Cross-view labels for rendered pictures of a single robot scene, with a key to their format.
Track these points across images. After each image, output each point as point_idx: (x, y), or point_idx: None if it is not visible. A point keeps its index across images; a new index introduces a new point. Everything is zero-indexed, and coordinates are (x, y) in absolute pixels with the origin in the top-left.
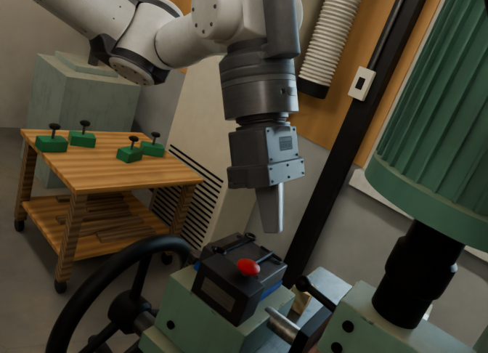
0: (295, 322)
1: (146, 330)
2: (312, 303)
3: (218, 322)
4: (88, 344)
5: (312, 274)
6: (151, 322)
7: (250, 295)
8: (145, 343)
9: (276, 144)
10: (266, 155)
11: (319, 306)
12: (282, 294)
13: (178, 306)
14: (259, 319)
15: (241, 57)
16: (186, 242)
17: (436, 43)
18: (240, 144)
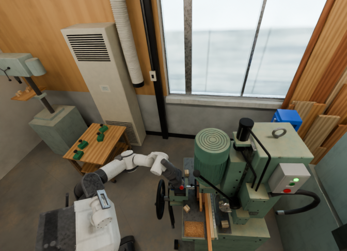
0: (189, 178)
1: (170, 203)
2: (188, 171)
3: (182, 197)
4: (160, 209)
5: (184, 162)
6: (167, 198)
7: (185, 192)
8: (171, 204)
9: (177, 177)
10: (178, 181)
11: (190, 170)
12: (186, 180)
13: (173, 198)
14: (187, 190)
15: (166, 174)
16: (161, 181)
17: (198, 168)
18: (173, 182)
